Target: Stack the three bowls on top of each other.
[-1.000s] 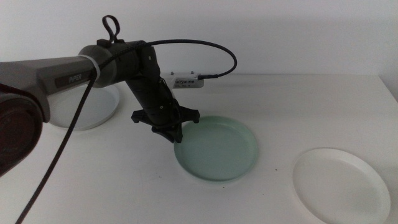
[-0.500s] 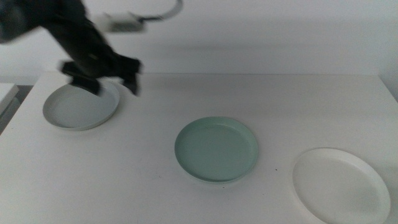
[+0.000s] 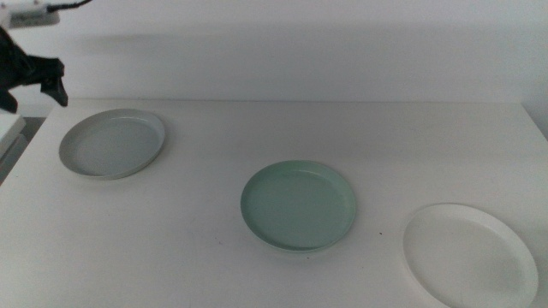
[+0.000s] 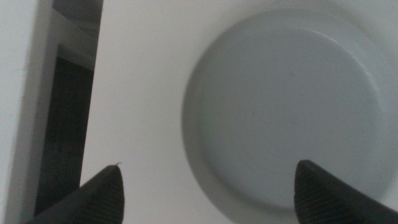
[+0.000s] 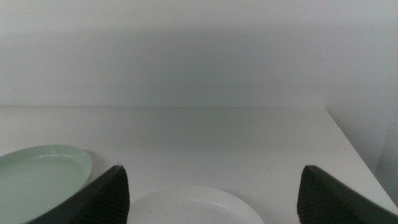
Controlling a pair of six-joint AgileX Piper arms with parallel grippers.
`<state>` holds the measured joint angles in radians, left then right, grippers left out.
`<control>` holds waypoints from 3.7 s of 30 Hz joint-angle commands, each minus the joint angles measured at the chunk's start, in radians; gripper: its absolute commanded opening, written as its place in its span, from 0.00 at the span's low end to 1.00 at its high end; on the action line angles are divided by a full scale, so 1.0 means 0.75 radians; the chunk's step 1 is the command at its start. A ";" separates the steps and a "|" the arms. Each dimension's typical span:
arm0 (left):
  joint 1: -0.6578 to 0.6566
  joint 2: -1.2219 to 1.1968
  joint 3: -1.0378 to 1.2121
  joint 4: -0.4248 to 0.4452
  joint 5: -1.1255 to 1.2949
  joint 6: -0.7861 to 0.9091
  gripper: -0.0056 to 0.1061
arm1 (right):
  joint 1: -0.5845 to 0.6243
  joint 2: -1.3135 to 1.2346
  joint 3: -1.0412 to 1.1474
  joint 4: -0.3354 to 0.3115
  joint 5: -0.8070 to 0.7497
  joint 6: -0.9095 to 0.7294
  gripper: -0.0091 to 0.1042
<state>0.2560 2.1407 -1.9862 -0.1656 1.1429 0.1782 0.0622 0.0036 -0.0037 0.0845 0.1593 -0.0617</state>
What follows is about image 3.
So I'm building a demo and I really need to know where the grey shallow bowl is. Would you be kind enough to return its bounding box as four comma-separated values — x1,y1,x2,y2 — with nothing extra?
58,108,166,181

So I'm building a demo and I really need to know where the white shallow bowl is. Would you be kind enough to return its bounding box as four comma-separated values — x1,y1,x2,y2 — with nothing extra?
402,202,539,308

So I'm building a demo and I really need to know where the green shallow bowl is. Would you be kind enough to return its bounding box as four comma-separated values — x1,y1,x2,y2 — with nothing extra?
240,159,357,252

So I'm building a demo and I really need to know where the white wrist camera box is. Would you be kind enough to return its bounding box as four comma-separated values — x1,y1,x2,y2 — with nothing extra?
0,3,61,29

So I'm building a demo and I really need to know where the black camera cable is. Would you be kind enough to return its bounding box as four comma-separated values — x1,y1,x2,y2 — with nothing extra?
45,0,93,13

